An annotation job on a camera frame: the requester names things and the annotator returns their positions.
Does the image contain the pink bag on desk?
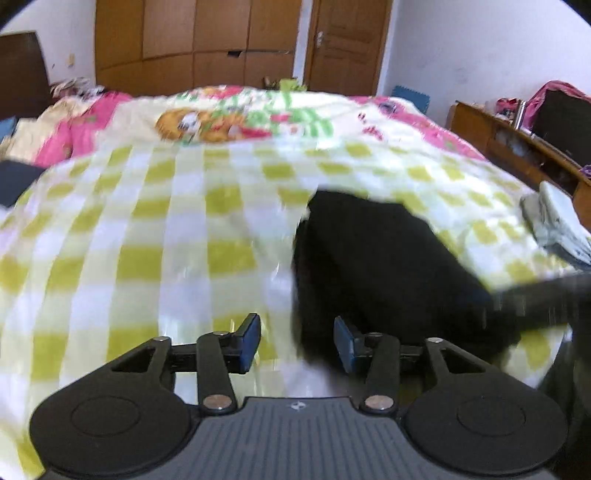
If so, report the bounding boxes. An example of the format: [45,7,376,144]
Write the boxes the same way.
[524,81,590,164]

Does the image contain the dark wooden headboard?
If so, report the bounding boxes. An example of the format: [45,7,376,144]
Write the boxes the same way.
[0,31,52,120]

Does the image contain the dark blue notebook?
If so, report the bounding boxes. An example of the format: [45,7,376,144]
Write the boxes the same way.
[0,160,45,208]

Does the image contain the striped bag by headboard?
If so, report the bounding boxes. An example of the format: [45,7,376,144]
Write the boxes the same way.
[50,77,96,98]

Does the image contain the wooden desk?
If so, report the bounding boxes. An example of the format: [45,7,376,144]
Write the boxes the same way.
[448,102,591,228]

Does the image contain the wooden wardrobe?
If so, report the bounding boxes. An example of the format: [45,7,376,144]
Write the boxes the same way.
[95,0,301,96]

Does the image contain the cartoon floral quilt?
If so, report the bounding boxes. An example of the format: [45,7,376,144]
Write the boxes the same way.
[1,85,483,168]

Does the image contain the folded grey clothes stack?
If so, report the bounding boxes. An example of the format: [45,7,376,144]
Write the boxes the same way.
[520,181,591,270]

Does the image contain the wooden door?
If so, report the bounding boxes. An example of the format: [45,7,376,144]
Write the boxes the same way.
[304,0,393,96]

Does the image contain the black pants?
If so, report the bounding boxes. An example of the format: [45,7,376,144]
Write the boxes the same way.
[293,190,521,369]

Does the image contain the blue foam mat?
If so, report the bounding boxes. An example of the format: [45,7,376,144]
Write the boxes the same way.
[393,85,431,114]

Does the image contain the green checkered plastic bed cover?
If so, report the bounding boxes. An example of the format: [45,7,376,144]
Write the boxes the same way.
[1,139,572,479]

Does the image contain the steel thermos bottle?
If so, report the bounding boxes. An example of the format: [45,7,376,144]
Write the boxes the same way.
[512,100,527,130]

